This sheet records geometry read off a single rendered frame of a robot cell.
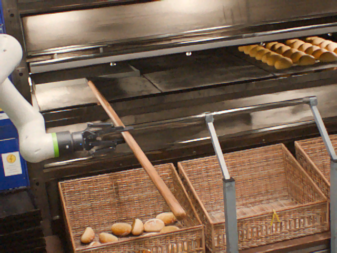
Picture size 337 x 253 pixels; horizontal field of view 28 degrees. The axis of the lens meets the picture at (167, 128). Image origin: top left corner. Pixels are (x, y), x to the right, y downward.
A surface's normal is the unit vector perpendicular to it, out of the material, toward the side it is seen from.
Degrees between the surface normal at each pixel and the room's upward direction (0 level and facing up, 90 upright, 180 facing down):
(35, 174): 90
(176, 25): 70
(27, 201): 0
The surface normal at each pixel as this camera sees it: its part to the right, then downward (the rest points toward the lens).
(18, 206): -0.08, -0.95
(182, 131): 0.22, -0.07
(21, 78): 0.25, 0.27
